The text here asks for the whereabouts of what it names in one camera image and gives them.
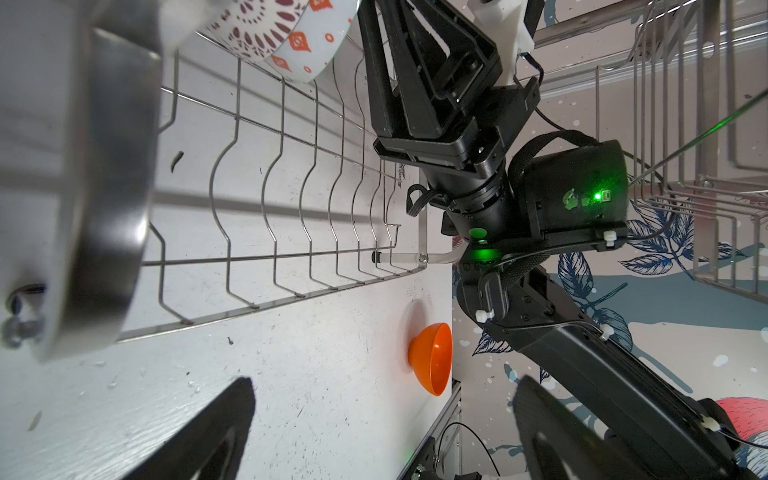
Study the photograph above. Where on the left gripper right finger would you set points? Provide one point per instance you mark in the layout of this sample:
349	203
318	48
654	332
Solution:
557	445

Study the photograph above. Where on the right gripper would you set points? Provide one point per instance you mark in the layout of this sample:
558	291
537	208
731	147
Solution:
443	63

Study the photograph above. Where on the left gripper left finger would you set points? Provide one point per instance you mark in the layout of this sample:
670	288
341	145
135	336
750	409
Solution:
211	445

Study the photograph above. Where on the white brown lattice bowl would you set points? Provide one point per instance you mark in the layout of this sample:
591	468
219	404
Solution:
296	38

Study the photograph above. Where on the orange plastic bowl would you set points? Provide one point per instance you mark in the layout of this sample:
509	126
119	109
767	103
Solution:
430	355

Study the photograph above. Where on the steel two-tier dish rack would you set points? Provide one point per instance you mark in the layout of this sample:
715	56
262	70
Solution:
152	182

